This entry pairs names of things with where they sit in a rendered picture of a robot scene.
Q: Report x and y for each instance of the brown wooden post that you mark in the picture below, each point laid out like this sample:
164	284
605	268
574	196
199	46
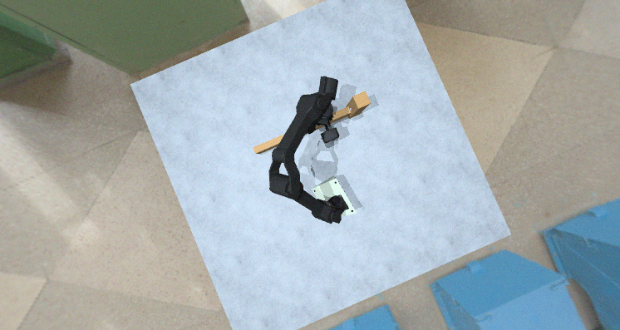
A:
358	103

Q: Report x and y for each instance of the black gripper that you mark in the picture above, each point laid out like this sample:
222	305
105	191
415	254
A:
329	135

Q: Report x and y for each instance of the brown wooden rail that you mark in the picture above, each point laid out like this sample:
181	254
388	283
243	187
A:
268	145

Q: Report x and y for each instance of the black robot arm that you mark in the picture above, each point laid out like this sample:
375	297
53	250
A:
311	109

